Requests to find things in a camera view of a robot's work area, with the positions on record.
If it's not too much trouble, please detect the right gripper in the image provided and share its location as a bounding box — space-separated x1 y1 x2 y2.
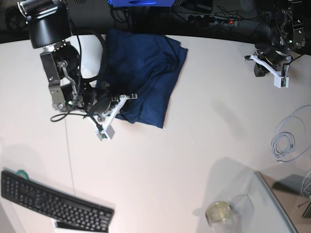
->
83 88 138 141

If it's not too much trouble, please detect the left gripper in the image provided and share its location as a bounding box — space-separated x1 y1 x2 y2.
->
244 47 292 88

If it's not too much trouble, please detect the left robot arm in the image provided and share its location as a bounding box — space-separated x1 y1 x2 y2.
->
244 0 308 88

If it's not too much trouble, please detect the coiled white cable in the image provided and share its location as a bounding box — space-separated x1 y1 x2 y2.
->
270 104 311 164

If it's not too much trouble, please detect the clear glass jar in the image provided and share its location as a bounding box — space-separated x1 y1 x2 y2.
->
205 195 255 233

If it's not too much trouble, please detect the green tape roll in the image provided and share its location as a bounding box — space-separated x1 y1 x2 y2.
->
16 170 29 180

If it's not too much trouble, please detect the blue box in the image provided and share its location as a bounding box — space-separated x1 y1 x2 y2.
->
107 0 175 7

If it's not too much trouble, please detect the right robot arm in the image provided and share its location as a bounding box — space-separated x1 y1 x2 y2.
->
17 0 138 140

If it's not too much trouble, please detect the black computer keyboard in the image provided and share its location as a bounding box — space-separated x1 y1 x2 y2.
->
0 170 114 233

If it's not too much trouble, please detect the blue long-sleeve t-shirt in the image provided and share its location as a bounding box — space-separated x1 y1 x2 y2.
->
96 29 188 128

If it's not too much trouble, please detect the white power strip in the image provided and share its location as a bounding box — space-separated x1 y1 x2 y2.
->
186 14 241 27

